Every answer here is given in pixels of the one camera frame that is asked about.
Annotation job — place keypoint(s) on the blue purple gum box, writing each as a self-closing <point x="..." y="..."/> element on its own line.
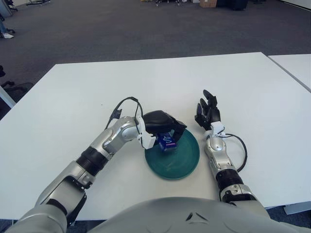
<point x="167" y="143"/>

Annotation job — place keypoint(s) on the white shoe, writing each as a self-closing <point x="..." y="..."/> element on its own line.
<point x="8" y="35"/>

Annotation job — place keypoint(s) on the blue jeans leg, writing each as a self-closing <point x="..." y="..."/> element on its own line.
<point x="2" y="26"/>

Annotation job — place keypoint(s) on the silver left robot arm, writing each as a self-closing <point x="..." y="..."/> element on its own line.
<point x="114" y="138"/>

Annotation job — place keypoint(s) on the round green plate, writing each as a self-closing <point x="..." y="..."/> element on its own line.
<point x="184" y="160"/>

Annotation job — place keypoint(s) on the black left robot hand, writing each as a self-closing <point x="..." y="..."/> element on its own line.
<point x="158" y="120"/>

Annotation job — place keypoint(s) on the white desk leg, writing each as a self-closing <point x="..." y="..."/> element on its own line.
<point x="7" y="98"/>

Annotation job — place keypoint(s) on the large black bag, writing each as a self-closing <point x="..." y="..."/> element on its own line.
<point x="232" y="4"/>

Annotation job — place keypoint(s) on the black chair casters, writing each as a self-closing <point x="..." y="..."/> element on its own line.
<point x="158" y="2"/>

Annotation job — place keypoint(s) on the brown cardboard box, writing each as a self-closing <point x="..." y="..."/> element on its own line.
<point x="207" y="3"/>

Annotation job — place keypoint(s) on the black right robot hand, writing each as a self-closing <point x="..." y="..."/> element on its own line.
<point x="213" y="115"/>

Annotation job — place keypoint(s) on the black floor stand base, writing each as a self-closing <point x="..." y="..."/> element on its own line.
<point x="39" y="2"/>

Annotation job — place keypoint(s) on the grey robot torso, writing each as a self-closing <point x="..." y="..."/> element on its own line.
<point x="170" y="216"/>

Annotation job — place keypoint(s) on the black office chair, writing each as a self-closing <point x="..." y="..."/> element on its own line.
<point x="17" y="89"/>

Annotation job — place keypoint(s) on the white table frame foot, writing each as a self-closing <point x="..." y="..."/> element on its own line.
<point x="296" y="210"/>

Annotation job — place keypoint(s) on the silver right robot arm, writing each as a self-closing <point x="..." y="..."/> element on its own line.
<point x="216" y="148"/>

